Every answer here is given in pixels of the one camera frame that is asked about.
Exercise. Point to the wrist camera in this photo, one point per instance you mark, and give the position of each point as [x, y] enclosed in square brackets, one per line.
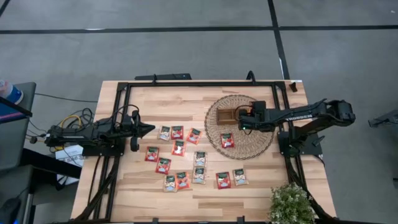
[259, 108]
[126, 119]

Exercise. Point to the green plant white flowers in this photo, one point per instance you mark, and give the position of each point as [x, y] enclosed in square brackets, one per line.
[290, 205]

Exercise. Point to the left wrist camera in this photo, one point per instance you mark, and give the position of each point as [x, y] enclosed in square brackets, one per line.
[126, 119]

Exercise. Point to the round woven straw placemat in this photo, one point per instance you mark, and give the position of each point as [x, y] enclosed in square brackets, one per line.
[248, 149]

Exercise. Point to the wooden compartment tea box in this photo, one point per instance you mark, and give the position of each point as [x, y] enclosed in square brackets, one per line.
[225, 116]

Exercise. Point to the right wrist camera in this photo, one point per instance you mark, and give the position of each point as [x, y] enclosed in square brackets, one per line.
[259, 108]

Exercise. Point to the black aluminium table frame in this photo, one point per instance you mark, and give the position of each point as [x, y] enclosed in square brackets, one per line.
[202, 83]

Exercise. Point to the blue board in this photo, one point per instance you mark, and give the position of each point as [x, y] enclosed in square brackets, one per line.
[6, 114]

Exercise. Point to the orange peach tea bag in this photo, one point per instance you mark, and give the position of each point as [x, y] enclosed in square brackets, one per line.
[194, 136]
[178, 148]
[183, 181]

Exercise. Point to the small dark clip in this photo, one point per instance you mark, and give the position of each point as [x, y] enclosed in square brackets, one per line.
[293, 87]

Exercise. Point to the silver packet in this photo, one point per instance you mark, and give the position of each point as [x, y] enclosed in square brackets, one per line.
[169, 184]

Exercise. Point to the black computer mouse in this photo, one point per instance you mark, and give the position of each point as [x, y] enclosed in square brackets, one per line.
[9, 210]

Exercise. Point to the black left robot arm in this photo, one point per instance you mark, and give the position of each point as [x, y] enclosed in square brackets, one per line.
[77, 135]

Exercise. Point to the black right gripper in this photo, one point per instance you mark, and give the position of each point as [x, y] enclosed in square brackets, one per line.
[258, 123]

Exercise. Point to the white cardboard box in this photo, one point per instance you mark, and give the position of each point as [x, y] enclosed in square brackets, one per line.
[70, 155]

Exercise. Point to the black rod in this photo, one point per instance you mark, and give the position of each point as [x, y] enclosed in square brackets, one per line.
[15, 106]

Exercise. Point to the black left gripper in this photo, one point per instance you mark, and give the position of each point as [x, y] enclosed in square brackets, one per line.
[127, 132]

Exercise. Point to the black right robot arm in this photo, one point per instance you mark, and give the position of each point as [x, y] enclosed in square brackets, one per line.
[311, 113]

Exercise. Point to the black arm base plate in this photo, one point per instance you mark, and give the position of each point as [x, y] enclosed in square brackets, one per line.
[311, 146]
[93, 152]

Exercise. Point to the bottle with blue label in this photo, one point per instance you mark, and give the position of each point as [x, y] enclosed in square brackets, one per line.
[11, 93]

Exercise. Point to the flat black bar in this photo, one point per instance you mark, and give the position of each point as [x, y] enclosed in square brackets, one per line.
[168, 76]

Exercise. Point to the black arched hook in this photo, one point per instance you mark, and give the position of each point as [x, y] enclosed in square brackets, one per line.
[251, 72]

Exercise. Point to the small black edge bracket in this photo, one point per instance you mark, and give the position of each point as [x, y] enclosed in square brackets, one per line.
[155, 221]
[240, 220]

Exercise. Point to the beige tea bag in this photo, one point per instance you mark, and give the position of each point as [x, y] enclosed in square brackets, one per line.
[164, 133]
[200, 159]
[199, 175]
[240, 177]

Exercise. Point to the grey desk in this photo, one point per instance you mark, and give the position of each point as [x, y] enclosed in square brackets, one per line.
[15, 140]

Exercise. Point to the grey stand foot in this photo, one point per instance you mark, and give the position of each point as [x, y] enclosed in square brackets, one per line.
[385, 119]

